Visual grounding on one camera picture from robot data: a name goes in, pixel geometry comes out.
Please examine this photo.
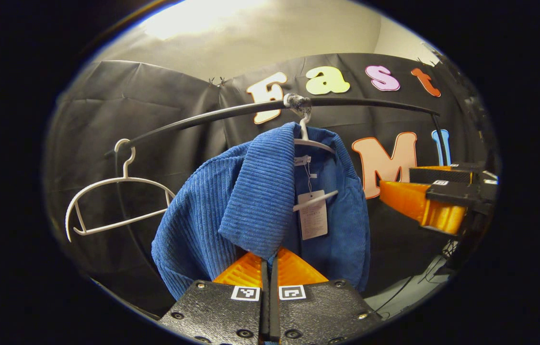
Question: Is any black clothes rail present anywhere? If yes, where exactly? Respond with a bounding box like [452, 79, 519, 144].
[104, 97, 450, 283]

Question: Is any blue corduroy jacket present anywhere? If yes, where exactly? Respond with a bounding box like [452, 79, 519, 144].
[151, 121, 371, 300]

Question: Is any empty white hanger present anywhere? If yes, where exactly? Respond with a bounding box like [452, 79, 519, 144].
[65, 139, 176, 242]

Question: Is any white hanger tied to rail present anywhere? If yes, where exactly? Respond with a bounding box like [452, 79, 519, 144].
[283, 93, 339, 212]

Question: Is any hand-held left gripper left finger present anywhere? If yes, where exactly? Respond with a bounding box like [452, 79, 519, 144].
[159, 252, 269, 345]

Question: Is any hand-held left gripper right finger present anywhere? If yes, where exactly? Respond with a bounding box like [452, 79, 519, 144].
[270, 247, 384, 345]

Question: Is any black floor cable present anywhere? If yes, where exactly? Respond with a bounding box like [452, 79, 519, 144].
[375, 240, 452, 312]

